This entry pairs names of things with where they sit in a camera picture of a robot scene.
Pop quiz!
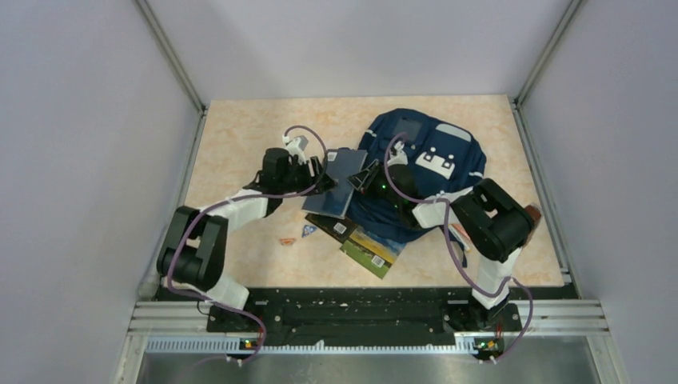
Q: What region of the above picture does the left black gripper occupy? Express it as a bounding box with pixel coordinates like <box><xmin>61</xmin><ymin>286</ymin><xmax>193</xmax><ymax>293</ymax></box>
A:
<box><xmin>279</xmin><ymin>155</ymin><xmax>337</xmax><ymax>196</ymax></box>

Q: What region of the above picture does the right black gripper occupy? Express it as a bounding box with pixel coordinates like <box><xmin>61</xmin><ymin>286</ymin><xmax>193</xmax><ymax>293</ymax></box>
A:
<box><xmin>348</xmin><ymin>158</ymin><xmax>402</xmax><ymax>208</ymax></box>

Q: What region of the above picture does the dark blue hardcover book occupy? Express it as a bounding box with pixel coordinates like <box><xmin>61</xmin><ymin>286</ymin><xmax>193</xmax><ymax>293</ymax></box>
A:
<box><xmin>301</xmin><ymin>147</ymin><xmax>367</xmax><ymax>218</ymax></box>

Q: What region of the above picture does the navy blue student backpack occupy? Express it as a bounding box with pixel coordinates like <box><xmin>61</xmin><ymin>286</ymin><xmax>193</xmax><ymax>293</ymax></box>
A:
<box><xmin>347</xmin><ymin>108</ymin><xmax>487</xmax><ymax>243</ymax></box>

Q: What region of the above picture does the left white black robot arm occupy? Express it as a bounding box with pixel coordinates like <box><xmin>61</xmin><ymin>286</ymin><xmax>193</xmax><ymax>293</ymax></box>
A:
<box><xmin>156</xmin><ymin>148</ymin><xmax>337</xmax><ymax>331</ymax></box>

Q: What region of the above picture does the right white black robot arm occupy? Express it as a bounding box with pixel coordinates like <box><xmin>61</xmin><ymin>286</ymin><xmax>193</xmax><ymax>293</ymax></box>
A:
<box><xmin>348</xmin><ymin>161</ymin><xmax>542</xmax><ymax>330</ymax></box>

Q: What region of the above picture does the blue triangular eraser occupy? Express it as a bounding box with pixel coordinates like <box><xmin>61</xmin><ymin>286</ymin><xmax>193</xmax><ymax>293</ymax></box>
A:
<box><xmin>301</xmin><ymin>225</ymin><xmax>317</xmax><ymax>238</ymax></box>

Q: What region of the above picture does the black paperback book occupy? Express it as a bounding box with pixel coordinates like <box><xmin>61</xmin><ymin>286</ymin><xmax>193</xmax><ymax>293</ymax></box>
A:
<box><xmin>305</xmin><ymin>214</ymin><xmax>358</xmax><ymax>243</ymax></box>

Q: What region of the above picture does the blue landscape cover book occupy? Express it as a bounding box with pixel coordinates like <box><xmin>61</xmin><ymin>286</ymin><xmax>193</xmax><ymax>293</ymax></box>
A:
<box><xmin>340</xmin><ymin>227</ymin><xmax>406</xmax><ymax>279</ymax></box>

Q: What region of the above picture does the brown leather pouch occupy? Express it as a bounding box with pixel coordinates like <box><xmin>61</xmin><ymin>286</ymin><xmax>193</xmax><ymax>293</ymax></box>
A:
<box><xmin>524</xmin><ymin>203</ymin><xmax>543</xmax><ymax>234</ymax></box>

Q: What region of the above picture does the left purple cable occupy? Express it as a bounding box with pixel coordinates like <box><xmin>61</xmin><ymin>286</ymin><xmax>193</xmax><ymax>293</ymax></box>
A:
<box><xmin>166</xmin><ymin>125</ymin><xmax>329</xmax><ymax>366</ymax></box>

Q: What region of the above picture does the purple cable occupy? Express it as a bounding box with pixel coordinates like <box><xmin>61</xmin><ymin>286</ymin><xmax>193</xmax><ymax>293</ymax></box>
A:
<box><xmin>383</xmin><ymin>132</ymin><xmax>535</xmax><ymax>366</ymax></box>
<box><xmin>166</xmin><ymin>125</ymin><xmax>329</xmax><ymax>366</ymax></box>

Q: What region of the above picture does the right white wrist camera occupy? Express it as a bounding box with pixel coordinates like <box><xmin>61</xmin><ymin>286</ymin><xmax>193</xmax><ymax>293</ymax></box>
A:
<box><xmin>386</xmin><ymin>147</ymin><xmax>409</xmax><ymax>167</ymax></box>

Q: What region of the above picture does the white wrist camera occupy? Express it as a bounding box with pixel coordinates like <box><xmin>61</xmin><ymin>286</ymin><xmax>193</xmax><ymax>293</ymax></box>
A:
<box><xmin>282</xmin><ymin>135</ymin><xmax>309</xmax><ymax>165</ymax></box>
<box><xmin>386</xmin><ymin>147</ymin><xmax>409</xmax><ymax>167</ymax></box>

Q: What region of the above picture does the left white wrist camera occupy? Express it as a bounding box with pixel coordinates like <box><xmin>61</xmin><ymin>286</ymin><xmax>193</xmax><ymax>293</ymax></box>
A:
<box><xmin>282</xmin><ymin>135</ymin><xmax>309</xmax><ymax>165</ymax></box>

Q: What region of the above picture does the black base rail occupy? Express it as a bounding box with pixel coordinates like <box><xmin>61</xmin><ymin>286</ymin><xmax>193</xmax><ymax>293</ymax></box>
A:
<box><xmin>207</xmin><ymin>288</ymin><xmax>523</xmax><ymax>347</ymax></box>

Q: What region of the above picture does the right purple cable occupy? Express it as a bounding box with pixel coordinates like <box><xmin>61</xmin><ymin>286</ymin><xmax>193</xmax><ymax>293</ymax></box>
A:
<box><xmin>383</xmin><ymin>132</ymin><xmax>535</xmax><ymax>366</ymax></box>

